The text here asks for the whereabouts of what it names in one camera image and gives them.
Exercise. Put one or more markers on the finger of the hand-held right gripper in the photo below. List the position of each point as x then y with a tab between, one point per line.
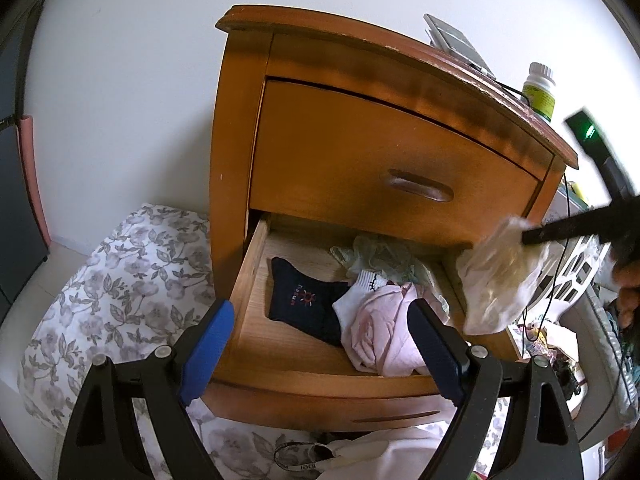
565	227

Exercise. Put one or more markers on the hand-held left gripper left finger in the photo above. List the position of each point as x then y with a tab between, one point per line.
207	355

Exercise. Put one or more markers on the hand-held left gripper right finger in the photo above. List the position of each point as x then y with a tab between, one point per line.
435	355

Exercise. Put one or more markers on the pink garment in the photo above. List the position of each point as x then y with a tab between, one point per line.
380	335

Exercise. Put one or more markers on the translucent plastic bag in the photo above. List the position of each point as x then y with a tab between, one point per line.
500	280

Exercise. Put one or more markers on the wooden drawer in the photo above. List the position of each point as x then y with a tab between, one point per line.
300	375
350	160

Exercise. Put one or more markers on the white cartoon print sock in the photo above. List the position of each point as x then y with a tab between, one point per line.
355	300

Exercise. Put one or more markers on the navy sock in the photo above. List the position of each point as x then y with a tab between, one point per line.
300	300

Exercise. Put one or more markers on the light green garment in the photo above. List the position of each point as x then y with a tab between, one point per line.
385	255

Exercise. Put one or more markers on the person's right hand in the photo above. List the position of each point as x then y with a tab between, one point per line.
627	285

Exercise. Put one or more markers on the white cutout storage rack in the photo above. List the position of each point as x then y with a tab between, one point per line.
575	260

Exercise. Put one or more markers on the yellow small item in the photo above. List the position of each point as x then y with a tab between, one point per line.
577	190

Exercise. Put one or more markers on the colourful snack packet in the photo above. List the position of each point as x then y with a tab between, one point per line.
536	340

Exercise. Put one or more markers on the green label white bottle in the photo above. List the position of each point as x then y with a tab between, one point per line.
540	95

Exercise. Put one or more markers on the grey floral white quilt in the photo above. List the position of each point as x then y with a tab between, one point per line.
125	285

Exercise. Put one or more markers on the black hair accessory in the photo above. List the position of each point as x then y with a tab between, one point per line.
570	380

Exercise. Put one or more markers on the dark teal cloth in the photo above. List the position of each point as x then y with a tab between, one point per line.
631	360

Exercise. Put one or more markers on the smartphone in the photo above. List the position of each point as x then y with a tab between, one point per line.
455	40

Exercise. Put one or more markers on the wooden nightstand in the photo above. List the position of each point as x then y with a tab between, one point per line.
235	135

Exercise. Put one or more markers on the dark cabinet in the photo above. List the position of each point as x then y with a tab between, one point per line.
15	185

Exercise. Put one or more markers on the pink foam strip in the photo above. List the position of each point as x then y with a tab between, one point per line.
27	160

